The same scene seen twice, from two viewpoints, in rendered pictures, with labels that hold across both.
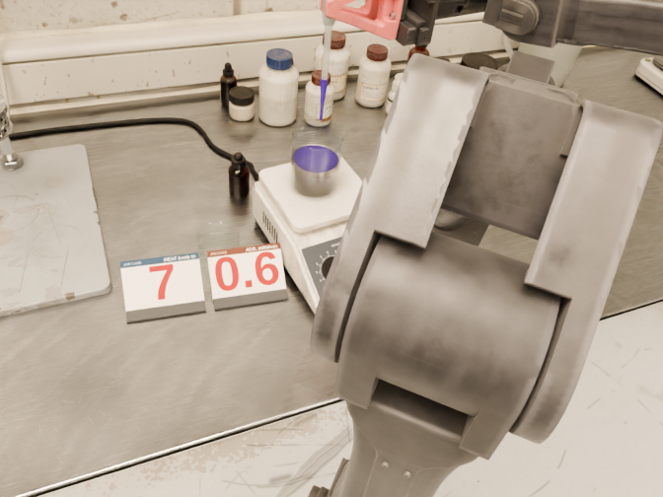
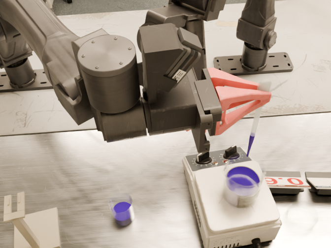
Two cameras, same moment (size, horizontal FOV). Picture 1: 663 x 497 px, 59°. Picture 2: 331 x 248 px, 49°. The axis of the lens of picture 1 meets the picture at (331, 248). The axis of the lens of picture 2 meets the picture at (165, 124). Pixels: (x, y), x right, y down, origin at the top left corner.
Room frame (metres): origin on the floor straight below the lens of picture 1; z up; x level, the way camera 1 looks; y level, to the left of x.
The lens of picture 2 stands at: (0.90, 0.06, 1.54)
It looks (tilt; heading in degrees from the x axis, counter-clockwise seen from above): 49 degrees down; 206
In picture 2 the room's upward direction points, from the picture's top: 3 degrees counter-clockwise
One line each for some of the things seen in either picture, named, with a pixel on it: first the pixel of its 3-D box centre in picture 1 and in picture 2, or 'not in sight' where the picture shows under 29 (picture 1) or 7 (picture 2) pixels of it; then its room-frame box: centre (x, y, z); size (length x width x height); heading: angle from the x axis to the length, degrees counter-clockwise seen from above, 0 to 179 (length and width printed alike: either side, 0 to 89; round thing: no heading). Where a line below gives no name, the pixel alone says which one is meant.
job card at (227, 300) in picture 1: (248, 275); (281, 179); (0.47, 0.10, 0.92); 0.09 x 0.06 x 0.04; 111
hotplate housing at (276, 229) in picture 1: (325, 227); (228, 194); (0.55, 0.01, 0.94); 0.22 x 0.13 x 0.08; 34
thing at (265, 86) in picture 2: not in sight; (262, 94); (0.57, 0.03, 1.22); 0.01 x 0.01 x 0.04; 33
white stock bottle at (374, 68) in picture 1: (373, 75); not in sight; (0.95, -0.03, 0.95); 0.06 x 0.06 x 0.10
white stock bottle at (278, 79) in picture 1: (278, 87); not in sight; (0.85, 0.12, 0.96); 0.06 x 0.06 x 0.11
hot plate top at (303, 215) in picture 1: (318, 189); (235, 194); (0.57, 0.03, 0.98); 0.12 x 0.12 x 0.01; 34
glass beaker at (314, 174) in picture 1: (318, 161); (240, 182); (0.58, 0.03, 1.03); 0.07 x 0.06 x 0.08; 122
